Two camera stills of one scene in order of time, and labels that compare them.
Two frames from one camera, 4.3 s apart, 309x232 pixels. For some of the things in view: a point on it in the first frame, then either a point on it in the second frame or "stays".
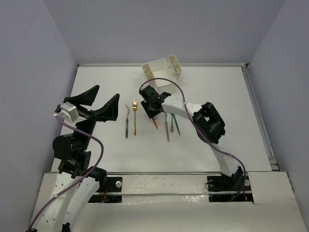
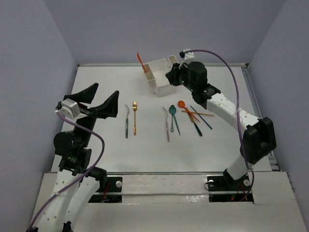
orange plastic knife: [153, 118] to [139, 59]
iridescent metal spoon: [172, 129] stays
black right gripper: [150, 113] to [173, 74]
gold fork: [134, 107] stays
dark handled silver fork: [127, 123] stays
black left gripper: [89, 115] stays
